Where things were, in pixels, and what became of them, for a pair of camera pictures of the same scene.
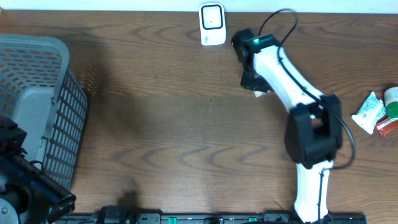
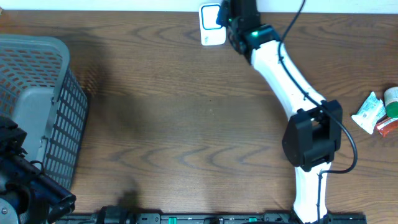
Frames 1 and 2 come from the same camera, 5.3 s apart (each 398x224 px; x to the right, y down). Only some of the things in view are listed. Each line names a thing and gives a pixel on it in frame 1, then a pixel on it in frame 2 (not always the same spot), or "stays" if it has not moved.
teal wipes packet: [371, 110] stays
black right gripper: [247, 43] to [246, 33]
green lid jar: [390, 98] stays
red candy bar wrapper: [387, 126] stays
